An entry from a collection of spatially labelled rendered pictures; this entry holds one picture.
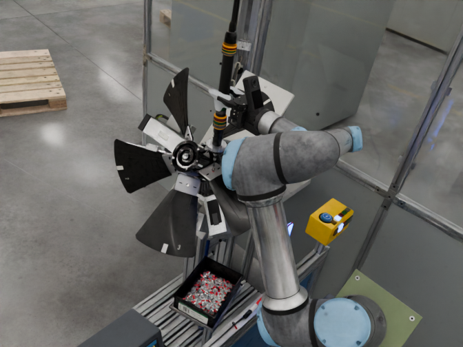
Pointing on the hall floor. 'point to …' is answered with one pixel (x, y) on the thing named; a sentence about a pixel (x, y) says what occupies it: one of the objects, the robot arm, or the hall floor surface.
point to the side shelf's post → (248, 257)
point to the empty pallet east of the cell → (29, 82)
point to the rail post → (314, 279)
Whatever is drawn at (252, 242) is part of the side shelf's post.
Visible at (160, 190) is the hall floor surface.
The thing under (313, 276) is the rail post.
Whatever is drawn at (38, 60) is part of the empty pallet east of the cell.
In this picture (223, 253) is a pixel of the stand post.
